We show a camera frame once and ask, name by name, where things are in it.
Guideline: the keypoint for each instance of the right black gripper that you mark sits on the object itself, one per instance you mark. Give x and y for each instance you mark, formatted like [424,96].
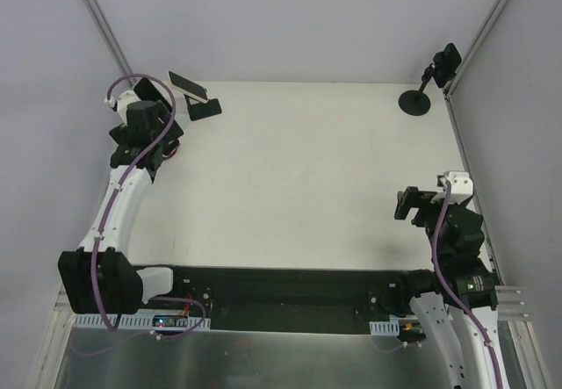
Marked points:
[413,201]

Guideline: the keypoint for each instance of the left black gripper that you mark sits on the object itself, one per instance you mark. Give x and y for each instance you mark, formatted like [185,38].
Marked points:
[149,89]

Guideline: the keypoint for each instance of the phone with cream case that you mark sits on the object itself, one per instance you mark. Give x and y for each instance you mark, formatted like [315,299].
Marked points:
[187,87]

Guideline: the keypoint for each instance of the black round base clamp stand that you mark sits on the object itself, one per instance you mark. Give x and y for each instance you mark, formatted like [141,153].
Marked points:
[416,102]

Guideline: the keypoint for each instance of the phone with clear blue case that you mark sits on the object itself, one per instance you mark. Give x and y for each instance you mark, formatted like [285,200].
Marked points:
[146,91]

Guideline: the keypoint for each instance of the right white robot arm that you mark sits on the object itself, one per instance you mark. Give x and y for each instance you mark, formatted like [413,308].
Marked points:
[458,307]

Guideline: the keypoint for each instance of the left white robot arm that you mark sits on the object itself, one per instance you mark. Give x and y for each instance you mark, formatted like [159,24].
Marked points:
[98,276]

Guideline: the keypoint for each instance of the black folding phone stand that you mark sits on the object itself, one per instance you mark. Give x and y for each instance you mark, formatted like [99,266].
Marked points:
[198,110]

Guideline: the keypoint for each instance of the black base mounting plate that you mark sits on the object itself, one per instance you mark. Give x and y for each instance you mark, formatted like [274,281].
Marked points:
[338,302]

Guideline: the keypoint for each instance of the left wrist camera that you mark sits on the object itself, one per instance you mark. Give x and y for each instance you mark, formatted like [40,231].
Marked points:
[122,100]

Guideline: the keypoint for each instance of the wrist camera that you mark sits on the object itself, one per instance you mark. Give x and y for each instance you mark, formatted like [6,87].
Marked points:
[122,100]
[458,184]

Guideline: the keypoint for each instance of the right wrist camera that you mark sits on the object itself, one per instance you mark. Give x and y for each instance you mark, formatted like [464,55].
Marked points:
[458,184]

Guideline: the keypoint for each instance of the right white cable duct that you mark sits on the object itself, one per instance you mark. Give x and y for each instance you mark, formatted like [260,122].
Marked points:
[393,328]

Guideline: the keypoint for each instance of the white cable duct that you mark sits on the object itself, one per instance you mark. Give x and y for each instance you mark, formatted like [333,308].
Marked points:
[146,321]
[393,328]

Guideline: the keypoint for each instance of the left aluminium frame post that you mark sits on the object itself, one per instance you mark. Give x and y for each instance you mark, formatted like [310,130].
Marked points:
[104,28]

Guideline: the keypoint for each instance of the aluminium frame post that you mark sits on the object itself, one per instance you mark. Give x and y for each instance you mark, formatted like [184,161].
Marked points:
[104,28]
[479,40]

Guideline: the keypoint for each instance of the left white cable duct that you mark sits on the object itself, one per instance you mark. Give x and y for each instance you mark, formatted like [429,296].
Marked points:
[146,321]

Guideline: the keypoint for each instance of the right aluminium frame post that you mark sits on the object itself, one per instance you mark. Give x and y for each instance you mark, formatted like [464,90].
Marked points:
[479,40]

